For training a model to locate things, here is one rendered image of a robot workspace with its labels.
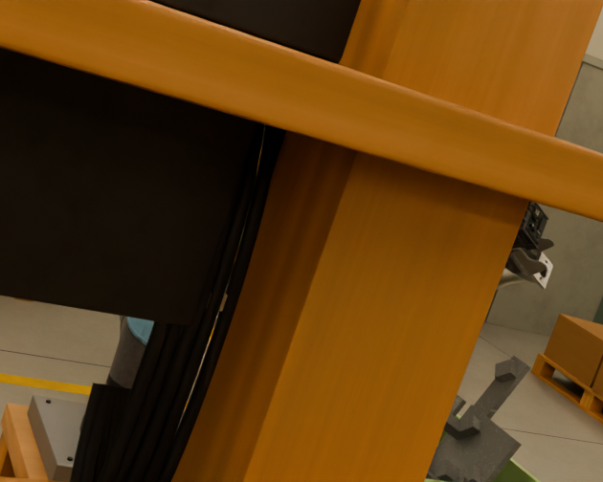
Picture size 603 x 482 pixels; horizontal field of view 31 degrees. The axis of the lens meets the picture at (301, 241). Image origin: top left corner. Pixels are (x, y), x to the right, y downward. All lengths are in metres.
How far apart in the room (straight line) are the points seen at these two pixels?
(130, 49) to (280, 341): 0.22
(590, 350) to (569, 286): 1.92
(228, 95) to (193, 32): 0.04
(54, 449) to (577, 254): 7.46
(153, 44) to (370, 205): 0.19
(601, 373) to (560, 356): 0.45
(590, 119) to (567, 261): 1.14
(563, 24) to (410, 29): 0.11
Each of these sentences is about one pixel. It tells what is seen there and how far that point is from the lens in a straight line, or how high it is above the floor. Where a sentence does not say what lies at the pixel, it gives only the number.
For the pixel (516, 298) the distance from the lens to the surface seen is 8.62.
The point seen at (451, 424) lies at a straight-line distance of 1.95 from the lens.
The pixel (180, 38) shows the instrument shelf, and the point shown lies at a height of 1.53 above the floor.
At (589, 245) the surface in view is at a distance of 8.90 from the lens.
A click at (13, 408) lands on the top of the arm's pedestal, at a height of 0.85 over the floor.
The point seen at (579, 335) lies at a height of 0.39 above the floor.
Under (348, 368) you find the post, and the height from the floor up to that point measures 1.37.
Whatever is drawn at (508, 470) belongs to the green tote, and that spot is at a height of 0.94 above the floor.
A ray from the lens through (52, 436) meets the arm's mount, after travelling 1.68.
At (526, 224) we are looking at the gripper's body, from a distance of 1.88.
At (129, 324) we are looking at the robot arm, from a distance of 1.65.
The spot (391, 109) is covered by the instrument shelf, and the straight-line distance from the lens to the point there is 0.59.
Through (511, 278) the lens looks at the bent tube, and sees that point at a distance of 2.03.
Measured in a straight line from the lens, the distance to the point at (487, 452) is 1.93.
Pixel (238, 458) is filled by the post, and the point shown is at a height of 1.29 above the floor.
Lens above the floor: 1.54
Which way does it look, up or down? 10 degrees down
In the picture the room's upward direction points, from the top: 19 degrees clockwise
